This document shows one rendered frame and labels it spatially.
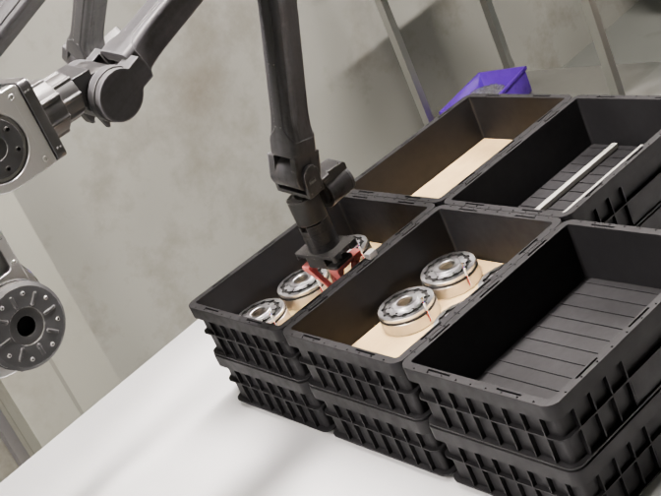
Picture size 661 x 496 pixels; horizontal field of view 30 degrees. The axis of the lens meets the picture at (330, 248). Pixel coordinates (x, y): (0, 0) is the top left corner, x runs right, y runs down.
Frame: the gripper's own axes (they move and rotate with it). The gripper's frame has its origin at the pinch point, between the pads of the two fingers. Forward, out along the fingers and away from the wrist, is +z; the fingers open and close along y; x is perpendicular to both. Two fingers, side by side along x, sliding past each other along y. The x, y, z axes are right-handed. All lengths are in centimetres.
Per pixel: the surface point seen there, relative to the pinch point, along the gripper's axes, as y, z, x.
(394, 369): -34.8, -5.5, 23.1
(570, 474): -64, 4, 26
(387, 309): -13.2, 0.7, 3.4
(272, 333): -4.2, -5.7, 20.1
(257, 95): 163, 23, -118
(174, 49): 163, -6, -97
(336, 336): -8.6, 0.7, 11.8
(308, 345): -13.7, -5.2, 21.1
